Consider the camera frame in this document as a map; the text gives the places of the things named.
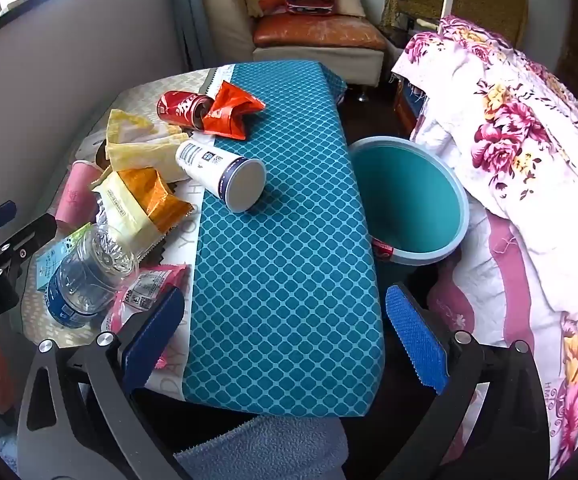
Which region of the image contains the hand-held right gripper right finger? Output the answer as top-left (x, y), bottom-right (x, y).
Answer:
top-left (379, 282), bottom-right (564, 480)

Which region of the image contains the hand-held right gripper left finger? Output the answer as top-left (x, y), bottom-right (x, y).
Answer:
top-left (16, 285), bottom-right (186, 480)

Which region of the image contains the clear green snack packet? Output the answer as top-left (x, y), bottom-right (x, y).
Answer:
top-left (34, 222), bottom-right (94, 293)

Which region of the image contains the clear plastic water bottle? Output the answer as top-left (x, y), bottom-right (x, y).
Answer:
top-left (46, 222), bottom-right (140, 330)

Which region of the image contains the orange yellow snack packet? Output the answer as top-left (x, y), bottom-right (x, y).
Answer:
top-left (90, 167), bottom-right (194, 256)

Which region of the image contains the yellow white paper wrapper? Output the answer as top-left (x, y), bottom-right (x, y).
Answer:
top-left (105, 109), bottom-right (190, 183)

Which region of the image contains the teal trash bin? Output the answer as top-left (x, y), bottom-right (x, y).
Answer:
top-left (348, 136), bottom-right (470, 286)

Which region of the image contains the pink snack packet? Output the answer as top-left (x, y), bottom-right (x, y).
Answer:
top-left (105, 262), bottom-right (192, 368)

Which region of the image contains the pink cup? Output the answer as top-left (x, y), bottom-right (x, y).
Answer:
top-left (55, 160), bottom-right (102, 226)

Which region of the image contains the pink white bed sheet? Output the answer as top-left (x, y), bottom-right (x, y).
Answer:
top-left (426, 200), bottom-right (564, 461)

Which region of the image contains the dark brown round object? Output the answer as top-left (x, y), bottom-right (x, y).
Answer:
top-left (93, 141), bottom-right (114, 168)

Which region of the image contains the blue fleece garment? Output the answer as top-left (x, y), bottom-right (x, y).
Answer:
top-left (174, 412), bottom-right (347, 480)

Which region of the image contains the white paper cup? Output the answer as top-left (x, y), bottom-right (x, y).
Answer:
top-left (175, 140), bottom-right (268, 213)

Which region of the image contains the red soda can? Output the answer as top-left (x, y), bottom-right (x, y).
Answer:
top-left (157, 90), bottom-right (214, 131)

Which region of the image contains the floral quilt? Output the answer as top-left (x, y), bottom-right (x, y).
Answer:
top-left (391, 15), bottom-right (578, 471)

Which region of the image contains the brown wooden bedside cabinet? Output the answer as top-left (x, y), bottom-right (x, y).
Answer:
top-left (393, 79), bottom-right (422, 137)

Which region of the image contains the red orange snack wrapper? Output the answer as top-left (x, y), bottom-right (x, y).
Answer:
top-left (203, 81), bottom-right (266, 141)

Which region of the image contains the cream sofa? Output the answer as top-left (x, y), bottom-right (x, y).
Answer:
top-left (203, 0), bottom-right (387, 86)

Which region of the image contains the black electronic device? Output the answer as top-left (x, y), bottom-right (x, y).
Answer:
top-left (383, 14), bottom-right (440, 37)

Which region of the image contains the orange seat cushion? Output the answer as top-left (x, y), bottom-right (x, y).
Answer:
top-left (253, 12), bottom-right (388, 52)

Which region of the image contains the grey panel with metal frame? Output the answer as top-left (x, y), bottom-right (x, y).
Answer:
top-left (0, 0), bottom-right (192, 241)

